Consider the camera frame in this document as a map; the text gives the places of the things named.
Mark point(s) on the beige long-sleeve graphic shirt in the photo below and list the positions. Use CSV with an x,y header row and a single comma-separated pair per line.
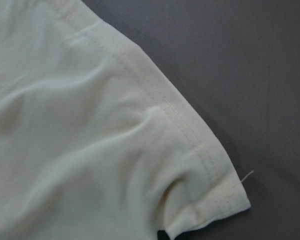
x,y
95,142

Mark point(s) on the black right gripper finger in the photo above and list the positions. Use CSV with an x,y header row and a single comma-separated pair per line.
x,y
162,235

